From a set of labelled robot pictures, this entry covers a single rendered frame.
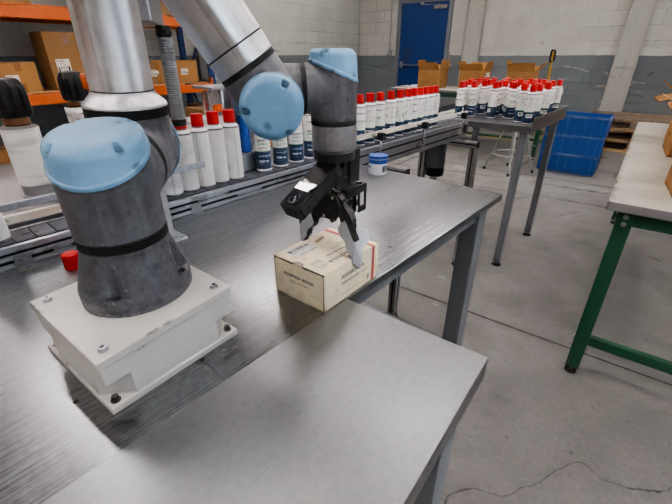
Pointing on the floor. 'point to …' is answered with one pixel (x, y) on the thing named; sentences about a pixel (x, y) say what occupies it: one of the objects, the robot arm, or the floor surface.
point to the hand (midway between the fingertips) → (327, 258)
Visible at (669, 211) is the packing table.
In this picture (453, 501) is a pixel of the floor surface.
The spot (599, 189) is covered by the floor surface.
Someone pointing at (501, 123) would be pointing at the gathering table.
